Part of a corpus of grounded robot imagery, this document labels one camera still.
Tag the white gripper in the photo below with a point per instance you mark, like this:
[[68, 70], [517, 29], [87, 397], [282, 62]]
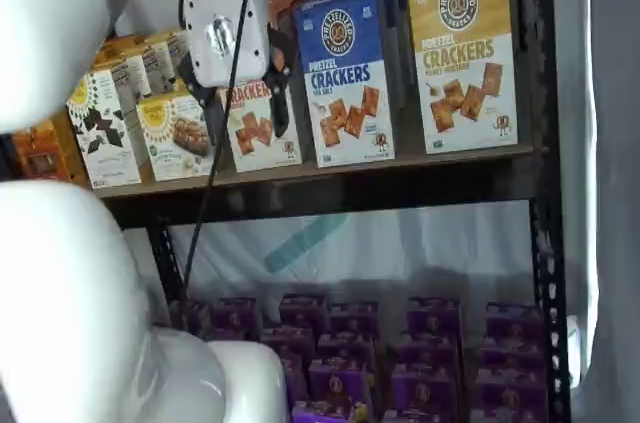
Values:
[[225, 33]]

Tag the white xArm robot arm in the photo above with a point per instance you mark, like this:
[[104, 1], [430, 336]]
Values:
[[50, 18]]

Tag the orange white pretzel cracker box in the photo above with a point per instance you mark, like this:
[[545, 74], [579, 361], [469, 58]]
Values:
[[255, 143]]

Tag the yellow white snack bar box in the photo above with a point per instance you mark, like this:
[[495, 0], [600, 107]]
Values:
[[175, 143]]

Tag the white box with dark crackers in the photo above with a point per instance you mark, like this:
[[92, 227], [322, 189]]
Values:
[[102, 143], [176, 55], [157, 68]]

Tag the blue white pretzel cracker box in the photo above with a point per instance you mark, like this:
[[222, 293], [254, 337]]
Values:
[[392, 18], [345, 93]]

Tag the yellow white Simple Mills box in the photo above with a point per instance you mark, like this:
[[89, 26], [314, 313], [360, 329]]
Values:
[[122, 68]]

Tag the black metal shelf rack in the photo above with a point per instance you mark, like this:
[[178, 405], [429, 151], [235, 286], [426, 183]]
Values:
[[350, 198]]

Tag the brown particleboard shelf board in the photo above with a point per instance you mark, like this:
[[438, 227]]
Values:
[[410, 158]]

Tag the purple Annie's snack box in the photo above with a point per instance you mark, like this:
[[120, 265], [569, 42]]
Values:
[[237, 318], [197, 318], [512, 355], [430, 348], [434, 315], [510, 395], [304, 310], [325, 414], [354, 318], [287, 345], [295, 383], [410, 417], [427, 388], [342, 383], [514, 320], [346, 348]]

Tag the orange snack box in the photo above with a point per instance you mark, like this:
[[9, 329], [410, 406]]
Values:
[[42, 153]]

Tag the yellow white pretzel cracker box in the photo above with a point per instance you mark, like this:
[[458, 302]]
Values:
[[465, 93]]

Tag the teal tape strip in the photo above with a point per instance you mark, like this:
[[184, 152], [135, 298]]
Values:
[[300, 245]]

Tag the white plastic backdrop sheet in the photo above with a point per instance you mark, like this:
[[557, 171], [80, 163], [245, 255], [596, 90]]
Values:
[[450, 243]]

